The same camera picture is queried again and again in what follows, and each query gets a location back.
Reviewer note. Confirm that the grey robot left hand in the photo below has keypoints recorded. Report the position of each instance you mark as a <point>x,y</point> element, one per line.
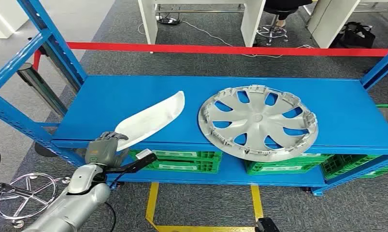
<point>101,152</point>

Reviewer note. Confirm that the white curved plastic part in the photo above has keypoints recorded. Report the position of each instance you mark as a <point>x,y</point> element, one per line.
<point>149,121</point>

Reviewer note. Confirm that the blue metal shelf rack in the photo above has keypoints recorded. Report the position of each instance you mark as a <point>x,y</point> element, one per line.
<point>117,105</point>

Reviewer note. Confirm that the green plastic crate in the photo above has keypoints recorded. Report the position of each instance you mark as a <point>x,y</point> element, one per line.
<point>187,156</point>
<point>315,158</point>
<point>181,169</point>
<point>344,165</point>
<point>261,168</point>

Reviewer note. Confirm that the white desk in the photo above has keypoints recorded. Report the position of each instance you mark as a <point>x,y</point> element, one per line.
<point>149,19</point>
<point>328,19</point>

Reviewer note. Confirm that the black router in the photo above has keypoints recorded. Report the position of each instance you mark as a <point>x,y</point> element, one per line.
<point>169,21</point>

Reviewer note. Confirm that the red barrier belt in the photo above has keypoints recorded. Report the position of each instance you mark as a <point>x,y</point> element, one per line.
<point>213,49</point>

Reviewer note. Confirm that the silver wheel hubcap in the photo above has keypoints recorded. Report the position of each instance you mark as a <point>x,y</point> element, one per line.
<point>257,120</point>

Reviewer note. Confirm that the chrome stool base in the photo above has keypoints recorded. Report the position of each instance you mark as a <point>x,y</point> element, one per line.
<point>272,32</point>

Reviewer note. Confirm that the person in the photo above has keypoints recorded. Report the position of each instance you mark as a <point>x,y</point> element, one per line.
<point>286,4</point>

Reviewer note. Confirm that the black bag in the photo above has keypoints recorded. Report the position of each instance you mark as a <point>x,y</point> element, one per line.
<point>357,36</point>

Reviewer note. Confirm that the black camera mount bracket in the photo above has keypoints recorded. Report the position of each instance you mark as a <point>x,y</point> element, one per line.
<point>139,163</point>

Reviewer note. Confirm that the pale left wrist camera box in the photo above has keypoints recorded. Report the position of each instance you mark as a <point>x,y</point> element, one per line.
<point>144,154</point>

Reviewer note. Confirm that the dark stanchion post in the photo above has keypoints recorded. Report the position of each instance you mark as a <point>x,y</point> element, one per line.
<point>46,150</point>

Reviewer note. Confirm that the chrome stanchion post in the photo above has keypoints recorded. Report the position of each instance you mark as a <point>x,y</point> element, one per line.
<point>61,67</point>
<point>43,89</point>

